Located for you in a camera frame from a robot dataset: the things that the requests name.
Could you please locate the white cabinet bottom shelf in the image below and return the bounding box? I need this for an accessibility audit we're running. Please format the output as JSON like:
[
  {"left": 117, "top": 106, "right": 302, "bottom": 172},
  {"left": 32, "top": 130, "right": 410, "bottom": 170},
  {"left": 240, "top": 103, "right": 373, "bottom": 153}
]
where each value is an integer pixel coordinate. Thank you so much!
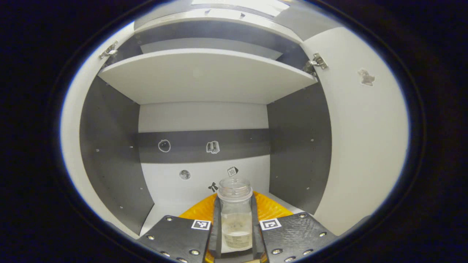
[{"left": 140, "top": 193, "right": 305, "bottom": 239}]

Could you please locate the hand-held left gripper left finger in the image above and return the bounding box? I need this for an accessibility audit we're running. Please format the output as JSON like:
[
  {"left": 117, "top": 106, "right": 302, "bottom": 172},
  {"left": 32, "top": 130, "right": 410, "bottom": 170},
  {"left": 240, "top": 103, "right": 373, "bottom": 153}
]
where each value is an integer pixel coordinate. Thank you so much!
[{"left": 136, "top": 193, "right": 222, "bottom": 263}]

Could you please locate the white cabinet shelf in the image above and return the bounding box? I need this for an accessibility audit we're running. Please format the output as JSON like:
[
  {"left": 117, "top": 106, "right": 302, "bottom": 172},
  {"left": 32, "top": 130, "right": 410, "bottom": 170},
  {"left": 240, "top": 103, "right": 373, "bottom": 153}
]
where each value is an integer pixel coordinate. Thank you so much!
[
  {"left": 98, "top": 48, "right": 318, "bottom": 106},
  {"left": 140, "top": 193, "right": 305, "bottom": 239}
]

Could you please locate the white cabinet door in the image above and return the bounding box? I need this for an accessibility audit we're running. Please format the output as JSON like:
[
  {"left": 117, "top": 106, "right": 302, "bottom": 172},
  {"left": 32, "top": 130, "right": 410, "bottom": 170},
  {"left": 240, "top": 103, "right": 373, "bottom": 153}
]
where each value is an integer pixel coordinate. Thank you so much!
[
  {"left": 302, "top": 26, "right": 409, "bottom": 236},
  {"left": 60, "top": 22, "right": 141, "bottom": 238}
]

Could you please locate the white and grey cabinet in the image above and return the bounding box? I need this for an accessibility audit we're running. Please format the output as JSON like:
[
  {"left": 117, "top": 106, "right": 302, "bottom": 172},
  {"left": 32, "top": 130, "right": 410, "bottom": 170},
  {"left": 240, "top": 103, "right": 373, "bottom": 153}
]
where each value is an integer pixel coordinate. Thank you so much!
[{"left": 80, "top": 7, "right": 333, "bottom": 238}]

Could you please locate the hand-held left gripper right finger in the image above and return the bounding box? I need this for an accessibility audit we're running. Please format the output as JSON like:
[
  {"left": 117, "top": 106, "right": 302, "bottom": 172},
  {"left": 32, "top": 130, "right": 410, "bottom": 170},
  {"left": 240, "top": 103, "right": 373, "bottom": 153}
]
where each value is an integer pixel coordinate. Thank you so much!
[{"left": 252, "top": 191, "right": 337, "bottom": 263}]

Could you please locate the metal door hinge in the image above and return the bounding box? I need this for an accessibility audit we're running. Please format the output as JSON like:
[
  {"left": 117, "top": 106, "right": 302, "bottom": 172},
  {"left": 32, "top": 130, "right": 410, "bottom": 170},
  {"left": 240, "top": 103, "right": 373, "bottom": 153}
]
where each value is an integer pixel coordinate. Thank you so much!
[
  {"left": 98, "top": 41, "right": 119, "bottom": 60},
  {"left": 303, "top": 53, "right": 328, "bottom": 76}
]

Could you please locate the clear plastic bottle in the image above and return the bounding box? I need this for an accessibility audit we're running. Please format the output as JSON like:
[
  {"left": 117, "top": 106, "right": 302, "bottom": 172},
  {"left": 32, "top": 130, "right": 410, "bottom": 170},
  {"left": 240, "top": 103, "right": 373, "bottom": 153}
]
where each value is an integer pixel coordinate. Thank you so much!
[{"left": 217, "top": 178, "right": 254, "bottom": 253}]

